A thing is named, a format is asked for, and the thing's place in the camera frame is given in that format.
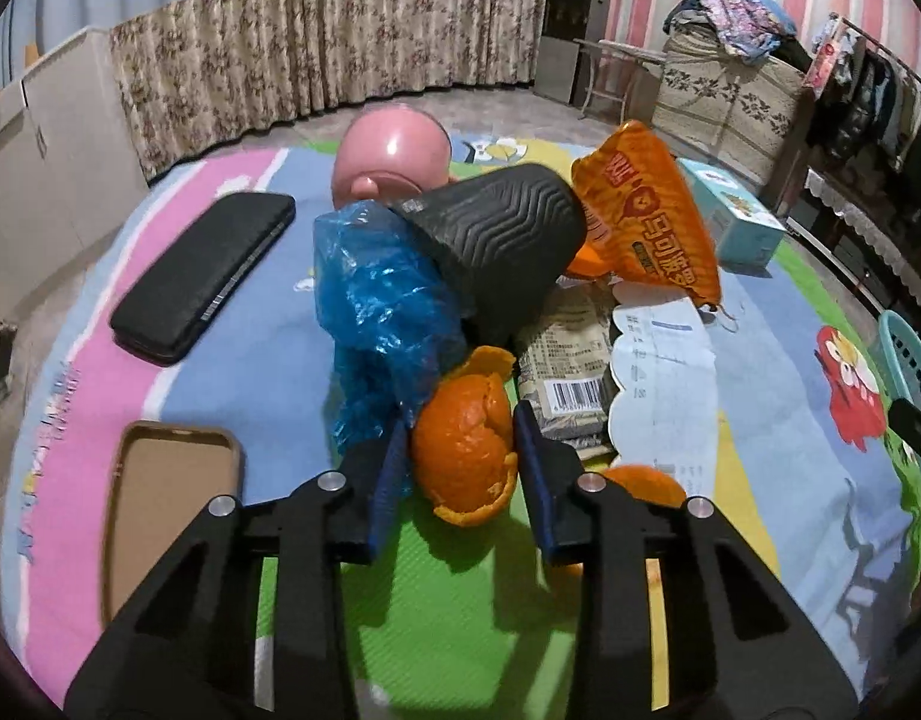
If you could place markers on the blue and floral curtain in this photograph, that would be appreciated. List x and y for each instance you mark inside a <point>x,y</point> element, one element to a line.
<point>193,74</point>

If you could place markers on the pile of colourful clothes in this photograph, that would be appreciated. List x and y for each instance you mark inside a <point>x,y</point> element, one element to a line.
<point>751,31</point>

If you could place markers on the grey barcode snack wrapper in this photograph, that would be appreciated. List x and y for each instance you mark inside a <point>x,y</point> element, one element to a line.
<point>562,369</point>

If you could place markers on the black ribbed paper cup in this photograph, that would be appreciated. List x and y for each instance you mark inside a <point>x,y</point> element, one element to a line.
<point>500,240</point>

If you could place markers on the cabinet with patterned cover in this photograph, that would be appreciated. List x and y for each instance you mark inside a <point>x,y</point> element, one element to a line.
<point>740,116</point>

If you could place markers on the orange snack bag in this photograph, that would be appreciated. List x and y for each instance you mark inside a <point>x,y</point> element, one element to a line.
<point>643,222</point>

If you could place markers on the small folding table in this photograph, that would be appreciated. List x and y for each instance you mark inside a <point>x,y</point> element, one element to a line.
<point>615,70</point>

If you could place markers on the teal cardboard box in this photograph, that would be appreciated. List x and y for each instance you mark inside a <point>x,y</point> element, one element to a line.
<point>745,234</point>

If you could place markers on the black keyboard case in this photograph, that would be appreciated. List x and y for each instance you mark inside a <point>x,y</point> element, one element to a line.
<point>171,305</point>

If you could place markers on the low shelf with lace cover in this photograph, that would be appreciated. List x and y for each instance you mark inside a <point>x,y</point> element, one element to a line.
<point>825,217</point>

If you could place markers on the white paper booklet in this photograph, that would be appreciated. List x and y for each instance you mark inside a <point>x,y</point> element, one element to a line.
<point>665,413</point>

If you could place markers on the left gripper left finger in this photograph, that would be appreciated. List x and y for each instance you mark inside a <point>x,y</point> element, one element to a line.
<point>242,617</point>

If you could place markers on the teal plastic laundry basket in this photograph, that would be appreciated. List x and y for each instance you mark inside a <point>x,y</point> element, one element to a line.
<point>897,350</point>

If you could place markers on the clothes rack with garments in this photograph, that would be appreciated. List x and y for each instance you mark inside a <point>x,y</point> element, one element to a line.
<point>867,123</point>

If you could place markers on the brown phone case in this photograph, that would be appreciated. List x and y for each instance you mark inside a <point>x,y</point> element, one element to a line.
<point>163,475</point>

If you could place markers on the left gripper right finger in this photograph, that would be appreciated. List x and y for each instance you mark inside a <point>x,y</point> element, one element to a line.
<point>679,616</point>

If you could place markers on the white side cabinet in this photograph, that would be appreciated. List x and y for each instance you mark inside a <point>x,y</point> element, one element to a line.
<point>69,174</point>

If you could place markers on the blue plastic bag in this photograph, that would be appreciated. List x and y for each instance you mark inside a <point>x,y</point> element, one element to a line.
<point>395,324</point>

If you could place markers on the colourful cartoon table cloth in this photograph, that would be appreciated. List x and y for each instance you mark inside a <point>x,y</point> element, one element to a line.
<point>448,623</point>

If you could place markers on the grey water dispenser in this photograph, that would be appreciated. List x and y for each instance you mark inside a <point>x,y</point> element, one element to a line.
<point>561,65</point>

